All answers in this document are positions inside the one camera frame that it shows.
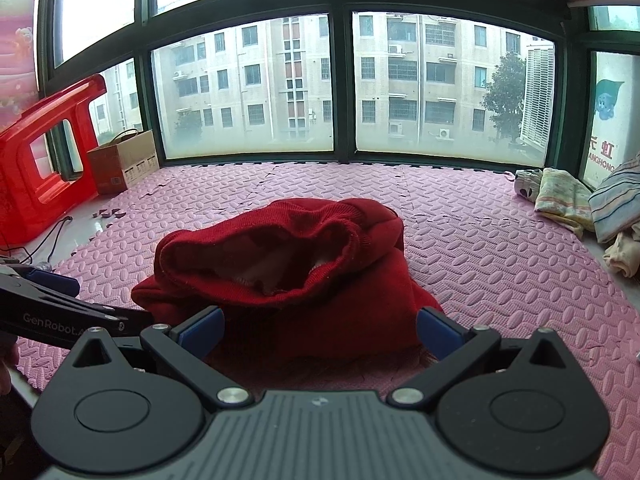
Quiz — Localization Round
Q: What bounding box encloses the yellow floral folded cloth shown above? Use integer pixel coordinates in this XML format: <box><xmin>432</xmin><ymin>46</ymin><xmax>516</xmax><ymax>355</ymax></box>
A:
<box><xmin>534</xmin><ymin>168</ymin><xmax>594</xmax><ymax>238</ymax></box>

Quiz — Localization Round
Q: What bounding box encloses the red knit sweater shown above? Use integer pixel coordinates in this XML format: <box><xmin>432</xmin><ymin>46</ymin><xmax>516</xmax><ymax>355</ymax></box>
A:
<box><xmin>131</xmin><ymin>198</ymin><xmax>440</xmax><ymax>360</ymax></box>

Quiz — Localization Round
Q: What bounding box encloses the black cable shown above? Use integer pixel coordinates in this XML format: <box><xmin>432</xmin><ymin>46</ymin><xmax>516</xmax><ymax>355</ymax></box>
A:
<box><xmin>0</xmin><ymin>214</ymin><xmax>74</xmax><ymax>266</ymax></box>

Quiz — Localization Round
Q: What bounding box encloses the brown cardboard box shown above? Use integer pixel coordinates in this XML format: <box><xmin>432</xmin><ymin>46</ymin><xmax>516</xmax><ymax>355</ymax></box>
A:
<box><xmin>88</xmin><ymin>129</ymin><xmax>160</xmax><ymax>195</ymax></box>

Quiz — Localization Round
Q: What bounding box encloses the red plastic stool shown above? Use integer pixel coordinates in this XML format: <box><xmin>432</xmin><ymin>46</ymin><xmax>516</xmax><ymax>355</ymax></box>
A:
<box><xmin>1</xmin><ymin>74</ymin><xmax>106</xmax><ymax>248</ymax></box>

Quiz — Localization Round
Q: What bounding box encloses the air conditioner outdoor unit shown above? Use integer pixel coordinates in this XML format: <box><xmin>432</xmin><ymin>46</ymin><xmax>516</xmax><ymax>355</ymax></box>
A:
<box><xmin>521</xmin><ymin>40</ymin><xmax>555</xmax><ymax>155</ymax></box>

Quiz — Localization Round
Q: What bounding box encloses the cream crumpled cloth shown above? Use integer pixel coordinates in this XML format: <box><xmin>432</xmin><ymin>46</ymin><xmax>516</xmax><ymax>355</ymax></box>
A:
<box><xmin>603</xmin><ymin>223</ymin><xmax>640</xmax><ymax>278</ymax></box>

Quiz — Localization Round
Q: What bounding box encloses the panda print cloth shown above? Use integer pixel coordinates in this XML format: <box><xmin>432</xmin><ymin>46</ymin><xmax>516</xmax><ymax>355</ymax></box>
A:
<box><xmin>513</xmin><ymin>169</ymin><xmax>544</xmax><ymax>203</ymax></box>

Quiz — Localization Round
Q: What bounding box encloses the blue striped folded cloth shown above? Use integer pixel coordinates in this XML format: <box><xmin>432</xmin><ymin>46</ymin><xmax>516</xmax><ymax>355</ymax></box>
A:
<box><xmin>588</xmin><ymin>155</ymin><xmax>640</xmax><ymax>244</ymax></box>

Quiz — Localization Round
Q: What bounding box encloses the pink foam floor mat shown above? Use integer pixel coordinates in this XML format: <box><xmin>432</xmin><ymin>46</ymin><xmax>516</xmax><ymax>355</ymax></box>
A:
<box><xmin>14</xmin><ymin>160</ymin><xmax>640</xmax><ymax>480</ymax></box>

